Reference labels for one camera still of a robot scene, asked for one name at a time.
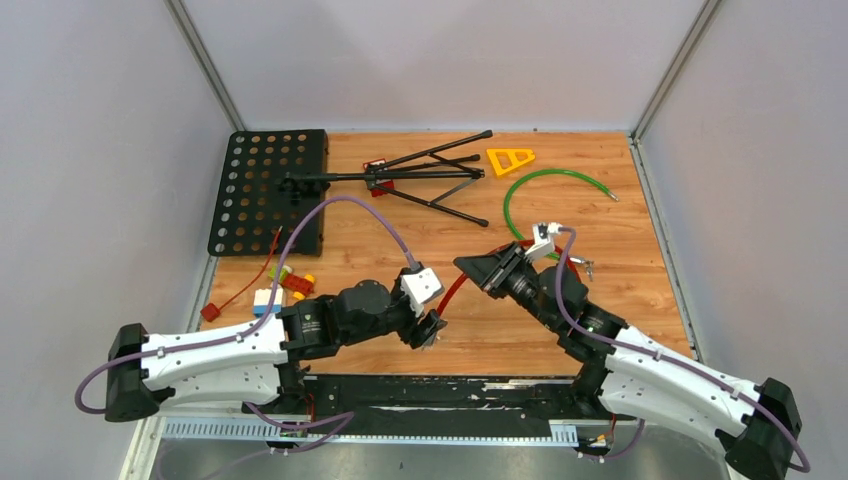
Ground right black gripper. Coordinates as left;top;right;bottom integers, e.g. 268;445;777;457
453;243;558;332

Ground silver keys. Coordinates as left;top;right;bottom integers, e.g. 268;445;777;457
569;255;594;282

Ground red cable lock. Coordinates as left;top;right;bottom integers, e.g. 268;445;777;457
436;239;583;315

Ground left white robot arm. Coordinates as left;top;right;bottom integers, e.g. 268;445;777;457
104;271;446;423

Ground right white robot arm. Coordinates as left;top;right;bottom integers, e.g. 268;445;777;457
453;242;803;479

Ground yellow plastic triangle piece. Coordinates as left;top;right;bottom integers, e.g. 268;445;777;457
486;148;536;179

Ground red label card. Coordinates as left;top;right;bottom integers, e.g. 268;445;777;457
361;157;396;199

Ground red yellow toy brick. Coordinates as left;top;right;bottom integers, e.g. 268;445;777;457
281;273;315;301

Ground green toy brick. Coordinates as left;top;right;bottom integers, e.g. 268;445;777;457
268;265;293;284

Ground black perforated music stand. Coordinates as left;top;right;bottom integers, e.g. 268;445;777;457
207;129;493;257

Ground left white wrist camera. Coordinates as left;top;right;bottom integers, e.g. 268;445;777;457
400;267;444;317

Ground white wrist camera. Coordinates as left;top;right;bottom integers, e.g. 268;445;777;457
400;267;444;317
525;222;564;262

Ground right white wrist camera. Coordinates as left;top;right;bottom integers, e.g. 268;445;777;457
525;222;564;262

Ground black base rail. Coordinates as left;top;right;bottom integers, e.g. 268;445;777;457
264;374;637;439

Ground green cable lock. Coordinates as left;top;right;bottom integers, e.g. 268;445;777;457
502;168;621;243

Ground red tag with cord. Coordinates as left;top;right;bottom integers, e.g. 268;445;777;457
200;227;281;322

